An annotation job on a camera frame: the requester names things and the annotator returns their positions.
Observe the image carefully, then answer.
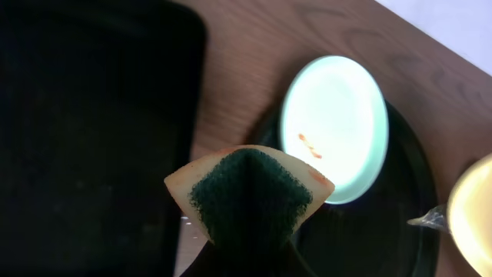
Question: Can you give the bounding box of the green yellow sponge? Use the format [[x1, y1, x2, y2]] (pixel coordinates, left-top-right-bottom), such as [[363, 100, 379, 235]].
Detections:
[[164, 145, 334, 249]]

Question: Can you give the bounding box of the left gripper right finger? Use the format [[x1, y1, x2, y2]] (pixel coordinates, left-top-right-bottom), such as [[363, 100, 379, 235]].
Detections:
[[253, 241, 317, 277]]

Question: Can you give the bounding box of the yellow plate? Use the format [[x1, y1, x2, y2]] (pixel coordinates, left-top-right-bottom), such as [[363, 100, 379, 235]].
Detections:
[[447, 155, 491, 277]]

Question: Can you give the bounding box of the light blue plate far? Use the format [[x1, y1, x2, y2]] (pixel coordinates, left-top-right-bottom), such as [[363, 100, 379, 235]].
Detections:
[[278, 55, 389, 205]]

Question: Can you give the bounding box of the black rectangular tray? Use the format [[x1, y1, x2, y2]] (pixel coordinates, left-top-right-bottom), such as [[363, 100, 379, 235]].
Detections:
[[1, 0, 207, 276]]

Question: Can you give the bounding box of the black round tray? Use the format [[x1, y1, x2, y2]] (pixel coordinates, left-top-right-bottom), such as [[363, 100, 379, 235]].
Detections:
[[249, 99, 441, 277]]

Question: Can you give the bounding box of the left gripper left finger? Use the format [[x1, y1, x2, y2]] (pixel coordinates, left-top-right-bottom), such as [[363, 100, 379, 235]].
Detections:
[[181, 242, 246, 277]]

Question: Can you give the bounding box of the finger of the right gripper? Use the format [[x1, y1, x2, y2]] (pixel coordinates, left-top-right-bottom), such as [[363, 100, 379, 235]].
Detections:
[[407, 204, 450, 233]]

